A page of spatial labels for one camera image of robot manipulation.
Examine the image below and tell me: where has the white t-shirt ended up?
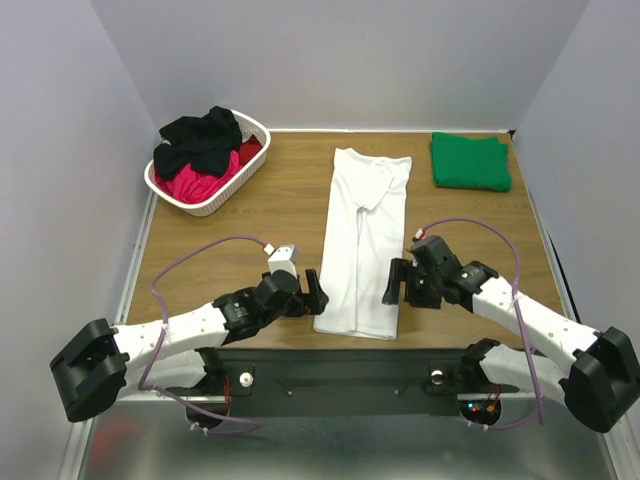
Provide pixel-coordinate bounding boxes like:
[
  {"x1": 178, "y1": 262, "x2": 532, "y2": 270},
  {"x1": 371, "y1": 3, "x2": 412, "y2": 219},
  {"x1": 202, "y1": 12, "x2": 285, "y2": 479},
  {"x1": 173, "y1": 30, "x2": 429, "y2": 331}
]
[{"x1": 313, "y1": 148, "x2": 412, "y2": 340}]

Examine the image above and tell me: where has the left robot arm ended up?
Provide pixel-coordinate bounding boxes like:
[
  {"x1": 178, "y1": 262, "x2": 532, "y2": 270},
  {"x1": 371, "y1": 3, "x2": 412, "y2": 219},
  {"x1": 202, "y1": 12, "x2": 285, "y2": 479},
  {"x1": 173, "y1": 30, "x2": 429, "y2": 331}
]
[{"x1": 50, "y1": 269, "x2": 329, "y2": 423}]

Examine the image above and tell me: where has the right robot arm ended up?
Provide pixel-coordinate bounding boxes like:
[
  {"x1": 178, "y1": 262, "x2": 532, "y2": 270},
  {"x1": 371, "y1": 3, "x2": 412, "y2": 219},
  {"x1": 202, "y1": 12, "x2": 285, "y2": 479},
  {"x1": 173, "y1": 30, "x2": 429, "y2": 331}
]
[{"x1": 382, "y1": 235, "x2": 639, "y2": 433}]

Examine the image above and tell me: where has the white plastic basket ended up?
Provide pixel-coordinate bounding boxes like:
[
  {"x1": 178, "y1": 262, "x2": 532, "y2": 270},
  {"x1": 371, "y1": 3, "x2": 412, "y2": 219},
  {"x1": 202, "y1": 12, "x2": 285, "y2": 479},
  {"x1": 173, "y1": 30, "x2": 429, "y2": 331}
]
[{"x1": 143, "y1": 110, "x2": 271, "y2": 217}]

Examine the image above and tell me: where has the folded green t-shirt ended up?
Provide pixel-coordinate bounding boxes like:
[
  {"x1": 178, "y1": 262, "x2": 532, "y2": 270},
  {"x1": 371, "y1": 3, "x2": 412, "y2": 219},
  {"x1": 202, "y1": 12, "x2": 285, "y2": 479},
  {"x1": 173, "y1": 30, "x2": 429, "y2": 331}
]
[{"x1": 431, "y1": 132, "x2": 512, "y2": 193}]

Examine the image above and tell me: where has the pink t-shirt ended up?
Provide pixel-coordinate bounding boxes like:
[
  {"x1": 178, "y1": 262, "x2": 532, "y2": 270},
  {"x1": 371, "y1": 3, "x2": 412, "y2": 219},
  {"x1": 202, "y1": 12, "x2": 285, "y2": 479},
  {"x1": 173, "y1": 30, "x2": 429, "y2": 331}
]
[{"x1": 154, "y1": 151, "x2": 241, "y2": 205}]

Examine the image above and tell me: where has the dark red t-shirt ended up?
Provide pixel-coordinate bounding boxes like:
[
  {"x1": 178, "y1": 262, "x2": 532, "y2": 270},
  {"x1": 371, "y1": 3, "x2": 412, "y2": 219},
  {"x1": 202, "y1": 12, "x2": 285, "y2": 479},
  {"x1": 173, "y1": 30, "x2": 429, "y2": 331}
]
[{"x1": 238, "y1": 135, "x2": 262, "y2": 167}]

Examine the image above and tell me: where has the black t-shirt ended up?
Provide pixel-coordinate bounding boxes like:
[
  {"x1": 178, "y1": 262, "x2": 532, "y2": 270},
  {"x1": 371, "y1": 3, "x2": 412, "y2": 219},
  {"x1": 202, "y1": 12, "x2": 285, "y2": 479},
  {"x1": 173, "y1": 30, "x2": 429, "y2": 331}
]
[{"x1": 153, "y1": 106, "x2": 242, "y2": 181}]

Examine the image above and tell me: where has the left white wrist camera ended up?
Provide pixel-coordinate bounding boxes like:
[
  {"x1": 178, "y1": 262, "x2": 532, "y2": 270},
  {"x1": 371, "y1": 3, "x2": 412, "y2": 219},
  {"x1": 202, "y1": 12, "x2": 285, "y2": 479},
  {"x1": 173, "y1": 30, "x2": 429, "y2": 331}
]
[{"x1": 263, "y1": 243, "x2": 299, "y2": 277}]

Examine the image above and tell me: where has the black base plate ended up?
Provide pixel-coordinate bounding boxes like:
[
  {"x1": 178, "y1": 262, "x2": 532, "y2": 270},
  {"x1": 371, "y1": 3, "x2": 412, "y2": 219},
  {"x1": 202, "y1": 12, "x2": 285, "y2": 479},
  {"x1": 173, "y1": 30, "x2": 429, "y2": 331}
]
[{"x1": 164, "y1": 348, "x2": 521, "y2": 419}]

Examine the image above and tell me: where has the aluminium frame rail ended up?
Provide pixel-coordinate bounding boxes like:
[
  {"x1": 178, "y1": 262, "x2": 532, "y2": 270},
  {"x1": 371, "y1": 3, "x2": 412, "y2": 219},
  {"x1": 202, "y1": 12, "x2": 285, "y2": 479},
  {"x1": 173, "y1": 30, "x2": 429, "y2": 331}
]
[{"x1": 58, "y1": 193, "x2": 157, "y2": 480}]

